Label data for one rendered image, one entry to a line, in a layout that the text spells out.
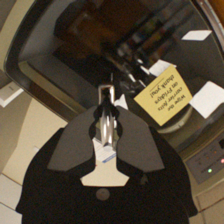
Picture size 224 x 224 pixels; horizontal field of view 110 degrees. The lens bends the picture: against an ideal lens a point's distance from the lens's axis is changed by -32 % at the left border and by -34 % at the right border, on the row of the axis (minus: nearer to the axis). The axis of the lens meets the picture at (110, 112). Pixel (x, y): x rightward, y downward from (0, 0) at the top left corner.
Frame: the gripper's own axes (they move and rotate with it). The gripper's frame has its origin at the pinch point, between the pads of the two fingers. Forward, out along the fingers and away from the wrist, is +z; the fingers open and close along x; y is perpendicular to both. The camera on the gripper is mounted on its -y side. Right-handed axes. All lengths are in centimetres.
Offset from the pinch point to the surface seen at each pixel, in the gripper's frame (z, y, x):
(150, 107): 4.3, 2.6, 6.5
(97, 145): 48, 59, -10
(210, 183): -4.9, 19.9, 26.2
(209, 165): -1.3, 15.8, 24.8
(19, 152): 48, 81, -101
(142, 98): 4.3, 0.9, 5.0
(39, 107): 49, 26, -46
